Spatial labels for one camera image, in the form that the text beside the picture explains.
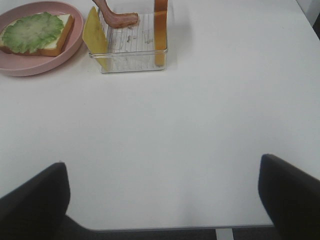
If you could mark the green lettuce leaf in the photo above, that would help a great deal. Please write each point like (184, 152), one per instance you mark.
(30, 33)

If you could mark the white table leg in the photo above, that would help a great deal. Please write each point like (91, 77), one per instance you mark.
(224, 234)

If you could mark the pink round plate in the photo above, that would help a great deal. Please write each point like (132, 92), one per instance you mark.
(19, 65)

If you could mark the bread slice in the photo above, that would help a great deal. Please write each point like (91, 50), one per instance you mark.
(52, 49)
(160, 31)

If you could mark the yellow cheese slice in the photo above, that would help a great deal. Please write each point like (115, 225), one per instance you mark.
(95, 39)

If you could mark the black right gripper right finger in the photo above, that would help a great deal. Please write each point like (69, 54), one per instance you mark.
(291, 198)

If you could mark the right clear plastic tray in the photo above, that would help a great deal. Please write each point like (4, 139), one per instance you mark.
(132, 48)

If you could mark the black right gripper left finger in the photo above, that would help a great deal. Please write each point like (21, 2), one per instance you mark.
(36, 210)

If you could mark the bacon strip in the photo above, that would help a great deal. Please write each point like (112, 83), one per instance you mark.
(116, 20)

